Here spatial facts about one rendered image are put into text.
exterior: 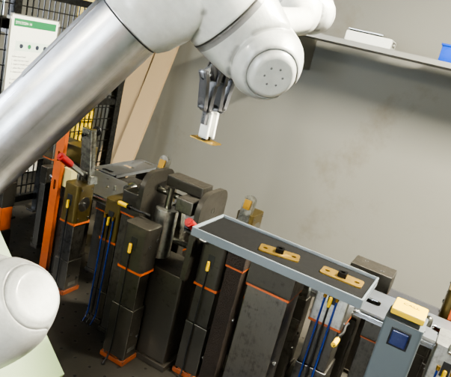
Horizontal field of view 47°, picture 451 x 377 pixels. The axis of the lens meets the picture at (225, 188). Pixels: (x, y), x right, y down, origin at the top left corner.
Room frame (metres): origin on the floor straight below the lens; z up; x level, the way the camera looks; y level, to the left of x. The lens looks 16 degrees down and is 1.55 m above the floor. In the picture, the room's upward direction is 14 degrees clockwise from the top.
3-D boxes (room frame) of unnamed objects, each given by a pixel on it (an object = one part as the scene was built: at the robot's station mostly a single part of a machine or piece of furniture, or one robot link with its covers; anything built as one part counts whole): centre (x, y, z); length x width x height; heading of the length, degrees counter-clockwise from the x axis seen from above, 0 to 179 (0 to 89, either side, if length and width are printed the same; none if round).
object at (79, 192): (1.43, 0.42, 0.87); 0.10 x 0.07 x 0.35; 155
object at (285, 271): (0.99, -0.15, 1.16); 0.37 x 0.14 x 0.02; 65
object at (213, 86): (1.31, 0.09, 1.41); 0.04 x 0.01 x 0.11; 53
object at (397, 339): (0.85, -0.37, 1.11); 0.03 x 0.01 x 0.03; 65
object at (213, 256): (1.19, -0.02, 0.89); 0.12 x 0.07 x 0.38; 155
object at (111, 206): (1.33, 0.27, 0.88); 0.11 x 0.07 x 0.37; 155
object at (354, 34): (3.56, -0.69, 1.73); 0.32 x 0.31 x 0.08; 64
